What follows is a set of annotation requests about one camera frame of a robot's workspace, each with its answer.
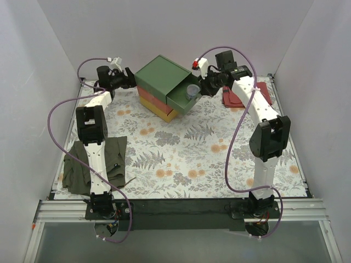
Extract pink drawer box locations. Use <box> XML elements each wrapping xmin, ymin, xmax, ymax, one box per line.
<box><xmin>137</xmin><ymin>86</ymin><xmax>173</xmax><ymax>115</ymax></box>

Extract yellow bottom drawer box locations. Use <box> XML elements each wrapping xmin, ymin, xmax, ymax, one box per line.
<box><xmin>140</xmin><ymin>96</ymin><xmax>178</xmax><ymax>123</ymax></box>

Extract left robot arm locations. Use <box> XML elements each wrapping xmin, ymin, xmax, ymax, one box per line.
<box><xmin>76</xmin><ymin>66</ymin><xmax>136</xmax><ymax>219</ymax></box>

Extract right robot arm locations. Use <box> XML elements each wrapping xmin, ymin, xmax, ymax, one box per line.
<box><xmin>193</xmin><ymin>47</ymin><xmax>291</xmax><ymax>218</ymax></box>

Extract red folded cloth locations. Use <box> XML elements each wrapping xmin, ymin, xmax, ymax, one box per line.
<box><xmin>222</xmin><ymin>82</ymin><xmax>272</xmax><ymax>108</ymax></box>

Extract floral patterned table mat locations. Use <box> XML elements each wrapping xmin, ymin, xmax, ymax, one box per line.
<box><xmin>54</xmin><ymin>76</ymin><xmax>307</xmax><ymax>200</ymax></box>

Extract olive green folded cloth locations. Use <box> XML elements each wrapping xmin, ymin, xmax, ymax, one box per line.
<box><xmin>62</xmin><ymin>136</ymin><xmax>127</xmax><ymax>196</ymax></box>

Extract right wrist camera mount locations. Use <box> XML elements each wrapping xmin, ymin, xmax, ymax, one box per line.
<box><xmin>192</xmin><ymin>58</ymin><xmax>210</xmax><ymax>79</ymax></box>

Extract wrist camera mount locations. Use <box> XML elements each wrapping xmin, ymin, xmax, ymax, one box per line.
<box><xmin>106</xmin><ymin>56</ymin><xmax>123</xmax><ymax>72</ymax></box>
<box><xmin>192</xmin><ymin>58</ymin><xmax>210</xmax><ymax>79</ymax></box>

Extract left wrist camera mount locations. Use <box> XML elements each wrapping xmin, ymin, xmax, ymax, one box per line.
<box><xmin>106</xmin><ymin>56</ymin><xmax>123</xmax><ymax>72</ymax></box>

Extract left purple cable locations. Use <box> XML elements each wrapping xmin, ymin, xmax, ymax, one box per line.
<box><xmin>48</xmin><ymin>56</ymin><xmax>135</xmax><ymax>244</ymax></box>

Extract purple cable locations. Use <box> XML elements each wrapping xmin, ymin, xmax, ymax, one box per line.
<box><xmin>199</xmin><ymin>46</ymin><xmax>283</xmax><ymax>242</ymax></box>
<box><xmin>48</xmin><ymin>56</ymin><xmax>135</xmax><ymax>244</ymax></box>

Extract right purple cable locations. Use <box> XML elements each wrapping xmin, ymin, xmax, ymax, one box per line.
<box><xmin>199</xmin><ymin>46</ymin><xmax>283</xmax><ymax>242</ymax></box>

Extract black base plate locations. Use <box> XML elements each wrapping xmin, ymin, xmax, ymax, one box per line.
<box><xmin>84</xmin><ymin>199</ymin><xmax>283</xmax><ymax>232</ymax></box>

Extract aluminium frame rail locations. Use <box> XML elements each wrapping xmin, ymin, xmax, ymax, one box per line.
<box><xmin>24</xmin><ymin>198</ymin><xmax>342</xmax><ymax>262</ymax></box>

